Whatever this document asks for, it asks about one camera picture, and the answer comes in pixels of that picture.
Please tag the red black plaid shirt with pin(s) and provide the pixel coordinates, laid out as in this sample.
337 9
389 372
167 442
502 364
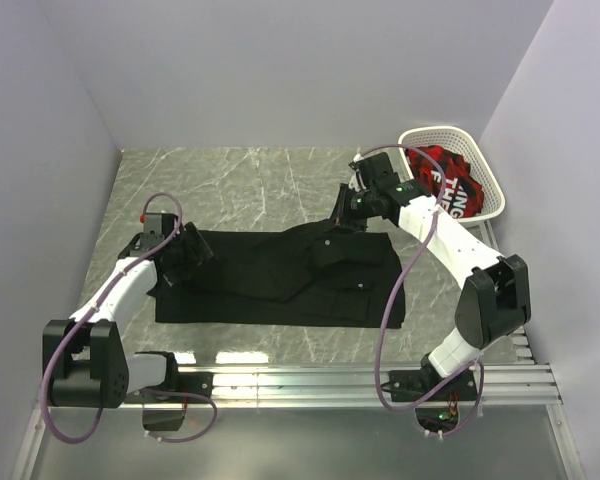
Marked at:
463 196

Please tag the aluminium rail frame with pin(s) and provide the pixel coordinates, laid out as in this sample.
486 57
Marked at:
300 403

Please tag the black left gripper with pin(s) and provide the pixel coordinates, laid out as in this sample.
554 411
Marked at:
197 254

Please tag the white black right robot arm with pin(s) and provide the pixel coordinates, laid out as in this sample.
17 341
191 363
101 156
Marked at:
495 293

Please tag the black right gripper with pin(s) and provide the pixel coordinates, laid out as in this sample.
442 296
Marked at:
343 218

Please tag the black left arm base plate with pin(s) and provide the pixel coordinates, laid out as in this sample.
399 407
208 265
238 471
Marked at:
182 412

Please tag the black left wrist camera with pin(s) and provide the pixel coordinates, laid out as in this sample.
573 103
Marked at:
156 228

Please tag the black long sleeve shirt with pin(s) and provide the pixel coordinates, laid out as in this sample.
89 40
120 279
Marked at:
313 275

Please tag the white plastic laundry basket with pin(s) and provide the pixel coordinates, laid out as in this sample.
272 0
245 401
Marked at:
460 142

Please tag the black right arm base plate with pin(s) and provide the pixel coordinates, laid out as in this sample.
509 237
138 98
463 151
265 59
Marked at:
439 411

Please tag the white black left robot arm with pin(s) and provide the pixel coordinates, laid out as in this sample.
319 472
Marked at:
84 361

